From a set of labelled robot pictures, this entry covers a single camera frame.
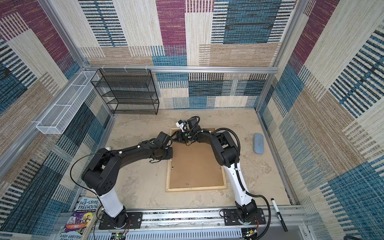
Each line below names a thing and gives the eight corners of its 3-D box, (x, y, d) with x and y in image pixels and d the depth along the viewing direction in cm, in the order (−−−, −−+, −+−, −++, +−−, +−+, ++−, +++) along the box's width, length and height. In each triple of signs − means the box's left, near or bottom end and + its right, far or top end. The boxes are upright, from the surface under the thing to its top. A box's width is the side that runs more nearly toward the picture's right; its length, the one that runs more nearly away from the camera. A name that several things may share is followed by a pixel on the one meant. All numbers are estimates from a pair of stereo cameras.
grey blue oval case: (253, 154, 99) (255, 150, 96) (253, 134, 109) (255, 130, 106) (261, 156, 98) (264, 152, 95) (261, 136, 108) (263, 132, 105)
